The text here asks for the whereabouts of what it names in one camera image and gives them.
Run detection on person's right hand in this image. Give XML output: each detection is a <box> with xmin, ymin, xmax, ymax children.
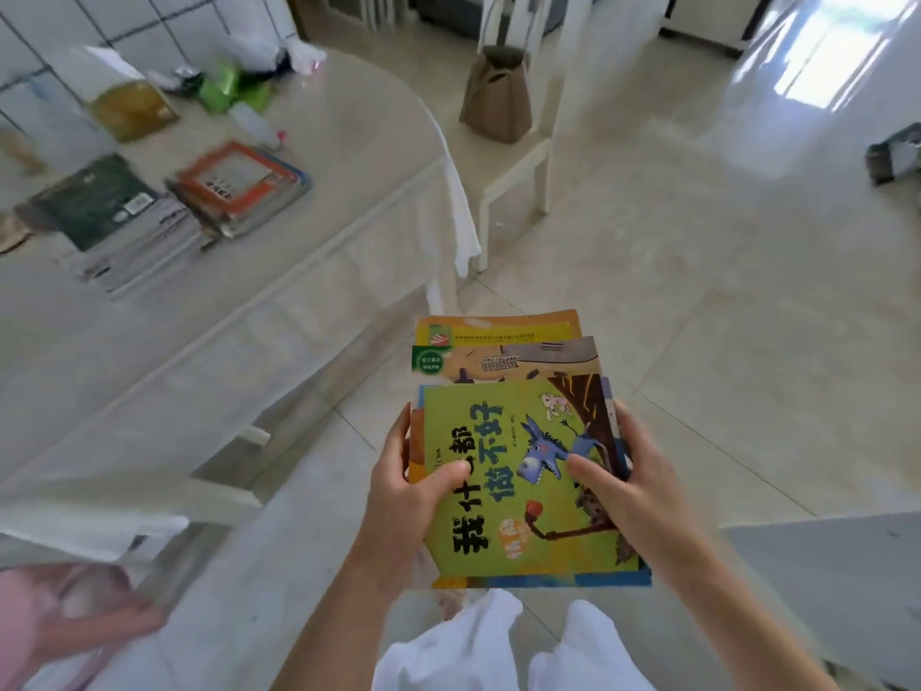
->
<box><xmin>566</xmin><ymin>400</ymin><xmax>710</xmax><ymax>591</ymax></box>

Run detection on person's left hand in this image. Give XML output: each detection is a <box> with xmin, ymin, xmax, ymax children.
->
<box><xmin>357</xmin><ymin>403</ymin><xmax>473</xmax><ymax>591</ymax></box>

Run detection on picture books with donkey cover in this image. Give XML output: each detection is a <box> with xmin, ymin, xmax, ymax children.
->
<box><xmin>431</xmin><ymin>377</ymin><xmax>652</xmax><ymax>589</ymax></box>

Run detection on tan drawing cover book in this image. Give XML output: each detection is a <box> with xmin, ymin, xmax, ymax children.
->
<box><xmin>410</xmin><ymin>336</ymin><xmax>602</xmax><ymax>386</ymax></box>

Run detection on yellow orange cover book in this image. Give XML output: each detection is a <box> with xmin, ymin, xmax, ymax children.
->
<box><xmin>414</xmin><ymin>308</ymin><xmax>582</xmax><ymax>347</ymax></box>

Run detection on large orange cover book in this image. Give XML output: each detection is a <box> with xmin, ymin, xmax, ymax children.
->
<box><xmin>166</xmin><ymin>147</ymin><xmax>307</xmax><ymax>240</ymax></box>

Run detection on orange white label book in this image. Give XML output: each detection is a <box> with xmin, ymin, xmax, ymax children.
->
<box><xmin>176</xmin><ymin>141</ymin><xmax>300</xmax><ymax>209</ymax></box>

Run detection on stack of mixed books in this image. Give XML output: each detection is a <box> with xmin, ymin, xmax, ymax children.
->
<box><xmin>13</xmin><ymin>154</ymin><xmax>217</xmax><ymax>298</ymax></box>

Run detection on person's right forearm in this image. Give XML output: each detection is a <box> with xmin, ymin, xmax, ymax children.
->
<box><xmin>665</xmin><ymin>542</ymin><xmax>839</xmax><ymax>691</ymax></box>

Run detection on person's left forearm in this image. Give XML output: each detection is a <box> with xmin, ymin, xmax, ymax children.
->
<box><xmin>270</xmin><ymin>560</ymin><xmax>408</xmax><ymax>691</ymax></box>

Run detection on person's white trousers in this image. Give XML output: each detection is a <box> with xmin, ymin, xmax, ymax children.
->
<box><xmin>370</xmin><ymin>587</ymin><xmax>660</xmax><ymax>691</ymax></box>

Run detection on beige speckled table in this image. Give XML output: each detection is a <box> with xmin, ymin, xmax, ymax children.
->
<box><xmin>0</xmin><ymin>46</ymin><xmax>482</xmax><ymax>490</ymax></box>

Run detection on pink plastic stool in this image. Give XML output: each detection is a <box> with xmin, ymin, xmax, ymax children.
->
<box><xmin>0</xmin><ymin>560</ymin><xmax>168</xmax><ymax>691</ymax></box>

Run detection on brown handbag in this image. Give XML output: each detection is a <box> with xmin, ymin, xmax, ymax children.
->
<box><xmin>459</xmin><ymin>44</ymin><xmax>535</xmax><ymax>145</ymax></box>

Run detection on green bin bag roll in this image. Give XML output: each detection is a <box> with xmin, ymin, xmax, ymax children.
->
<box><xmin>198</xmin><ymin>62</ymin><xmax>276</xmax><ymax>116</ymax></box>

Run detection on white red plastic bag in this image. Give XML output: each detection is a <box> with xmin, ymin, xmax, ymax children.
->
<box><xmin>286</xmin><ymin>36</ymin><xmax>329</xmax><ymax>79</ymax></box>

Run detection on round cartoon coaster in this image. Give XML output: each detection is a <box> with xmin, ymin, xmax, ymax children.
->
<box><xmin>0</xmin><ymin>211</ymin><xmax>32</xmax><ymax>254</ymax></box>

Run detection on yellow tissue pack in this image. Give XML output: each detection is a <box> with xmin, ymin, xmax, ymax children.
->
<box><xmin>64</xmin><ymin>46</ymin><xmax>181</xmax><ymax>143</ymax></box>

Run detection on tray of small items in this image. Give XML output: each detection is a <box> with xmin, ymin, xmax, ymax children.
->
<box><xmin>147</xmin><ymin>63</ymin><xmax>206</xmax><ymax>94</ymax></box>

